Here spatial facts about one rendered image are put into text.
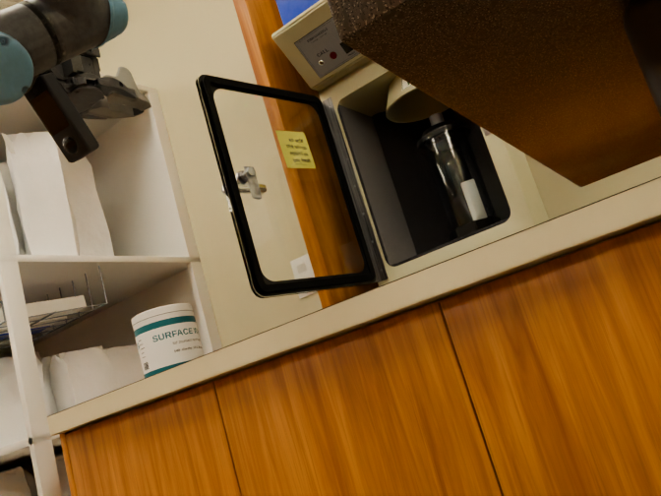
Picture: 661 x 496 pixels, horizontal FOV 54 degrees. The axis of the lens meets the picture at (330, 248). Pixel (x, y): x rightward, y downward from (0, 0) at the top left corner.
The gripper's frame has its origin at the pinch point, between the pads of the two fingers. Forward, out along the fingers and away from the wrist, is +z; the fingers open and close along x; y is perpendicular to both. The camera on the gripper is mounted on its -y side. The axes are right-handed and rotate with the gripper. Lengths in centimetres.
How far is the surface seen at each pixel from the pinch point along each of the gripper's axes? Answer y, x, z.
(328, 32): 15.7, -17.3, 35.2
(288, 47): 17.0, -8.8, 34.0
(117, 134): 61, 100, 86
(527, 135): -40, -61, -38
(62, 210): 23, 87, 47
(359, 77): 8.5, -17.1, 43.1
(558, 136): -40, -61, -36
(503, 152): -18, -39, 43
